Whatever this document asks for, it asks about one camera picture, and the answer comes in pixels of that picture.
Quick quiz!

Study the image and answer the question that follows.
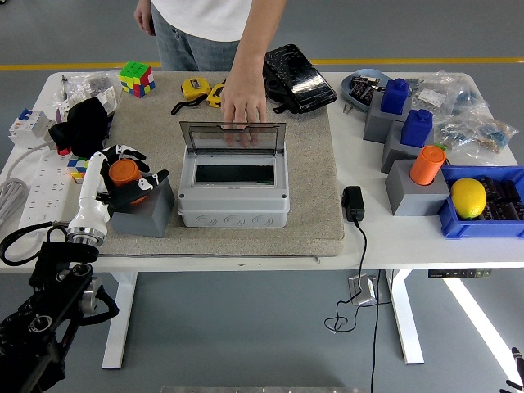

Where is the black power adapter with cord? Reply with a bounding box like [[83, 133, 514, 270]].
[[324, 185, 368, 333]]

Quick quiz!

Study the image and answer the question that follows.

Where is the smoky transparent box lid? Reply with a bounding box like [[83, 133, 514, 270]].
[[178, 120, 287, 156]]

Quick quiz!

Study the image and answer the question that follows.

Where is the white circuit breaker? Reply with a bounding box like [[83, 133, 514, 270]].
[[8, 108, 56, 149]]

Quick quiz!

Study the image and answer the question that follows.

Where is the clear bag with white label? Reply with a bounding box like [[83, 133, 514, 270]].
[[409, 70, 490, 120]]

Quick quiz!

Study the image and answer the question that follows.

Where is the yellow tape measure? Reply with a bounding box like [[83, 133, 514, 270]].
[[206, 83, 228, 109], [170, 77, 213, 116]]

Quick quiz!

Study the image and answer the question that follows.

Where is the blue plastic bin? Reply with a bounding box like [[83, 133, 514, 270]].
[[436, 165, 524, 241]]

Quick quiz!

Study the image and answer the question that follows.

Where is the person's right hand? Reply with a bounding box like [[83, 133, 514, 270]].
[[133, 0, 157, 37]]

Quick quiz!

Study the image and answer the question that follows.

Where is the black hanging cable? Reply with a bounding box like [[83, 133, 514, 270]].
[[369, 269, 394, 393]]

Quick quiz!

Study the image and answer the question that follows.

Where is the grey plastic junction box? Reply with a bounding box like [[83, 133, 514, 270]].
[[177, 146, 291, 229]]

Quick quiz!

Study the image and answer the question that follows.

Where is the multicoloured puzzle cube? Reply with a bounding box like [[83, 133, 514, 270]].
[[66, 157, 90, 184], [118, 60, 156, 99]]

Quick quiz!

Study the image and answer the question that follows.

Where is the white power strip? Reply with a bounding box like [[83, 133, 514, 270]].
[[18, 149, 84, 231]]

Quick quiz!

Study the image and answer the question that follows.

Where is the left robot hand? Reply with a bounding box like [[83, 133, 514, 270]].
[[67, 143, 170, 235]]

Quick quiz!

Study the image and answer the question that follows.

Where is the black capacitors heap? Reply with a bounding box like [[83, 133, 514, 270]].
[[474, 174, 524, 222]]

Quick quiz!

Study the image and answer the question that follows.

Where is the grey block with round hole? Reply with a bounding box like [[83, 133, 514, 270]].
[[109, 178, 176, 238]]

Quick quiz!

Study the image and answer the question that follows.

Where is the grey-brown mat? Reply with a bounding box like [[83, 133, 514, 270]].
[[76, 71, 346, 258]]

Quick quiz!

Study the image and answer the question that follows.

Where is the yellow lemon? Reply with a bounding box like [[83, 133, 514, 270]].
[[450, 178, 488, 220]]

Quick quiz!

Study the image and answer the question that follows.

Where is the blue-grey dish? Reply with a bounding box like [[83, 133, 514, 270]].
[[341, 68, 394, 112]]

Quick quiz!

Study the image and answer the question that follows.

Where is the blue block battery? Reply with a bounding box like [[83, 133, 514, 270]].
[[380, 78, 412, 115], [400, 108, 434, 149]]

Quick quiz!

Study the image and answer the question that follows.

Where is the clear bag of components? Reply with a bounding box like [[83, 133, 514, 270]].
[[470, 118, 520, 156], [433, 112, 484, 151]]

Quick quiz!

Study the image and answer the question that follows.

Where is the white table leg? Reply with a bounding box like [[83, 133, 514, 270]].
[[384, 269, 425, 365], [101, 270, 138, 369]]

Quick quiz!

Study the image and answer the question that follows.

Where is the dark electronic components heap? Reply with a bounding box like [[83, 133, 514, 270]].
[[350, 75, 382, 103]]

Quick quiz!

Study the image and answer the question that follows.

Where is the person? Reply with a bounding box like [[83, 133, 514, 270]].
[[149, 0, 255, 73]]

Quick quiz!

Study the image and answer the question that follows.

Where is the black table control panel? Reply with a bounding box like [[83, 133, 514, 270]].
[[427, 268, 493, 279]]

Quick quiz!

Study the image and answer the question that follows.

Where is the person's left hand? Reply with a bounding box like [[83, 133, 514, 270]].
[[220, 72, 269, 149]]

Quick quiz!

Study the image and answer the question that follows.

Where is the clear bag of small parts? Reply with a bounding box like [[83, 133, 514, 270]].
[[52, 71, 124, 120]]

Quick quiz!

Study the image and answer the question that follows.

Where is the grey holder block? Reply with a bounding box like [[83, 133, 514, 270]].
[[385, 159, 451, 217], [363, 94, 413, 144], [381, 120, 435, 174]]

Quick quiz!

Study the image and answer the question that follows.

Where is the black cloth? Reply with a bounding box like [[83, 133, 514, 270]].
[[47, 97, 112, 159]]

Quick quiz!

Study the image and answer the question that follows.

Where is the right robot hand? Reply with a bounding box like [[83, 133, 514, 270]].
[[499, 346, 524, 393]]

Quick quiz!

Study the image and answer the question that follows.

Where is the orange cylinder battery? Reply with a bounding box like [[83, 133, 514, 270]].
[[108, 158, 149, 205], [409, 145, 446, 186]]

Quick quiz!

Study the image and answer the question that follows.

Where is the black pouch with strap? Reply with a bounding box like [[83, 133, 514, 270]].
[[261, 43, 338, 115]]

